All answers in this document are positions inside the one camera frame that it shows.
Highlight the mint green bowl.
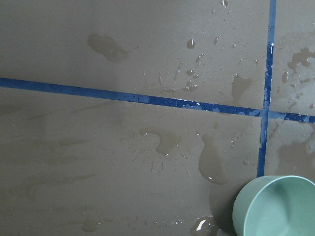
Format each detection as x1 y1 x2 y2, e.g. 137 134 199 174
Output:
232 176 315 236

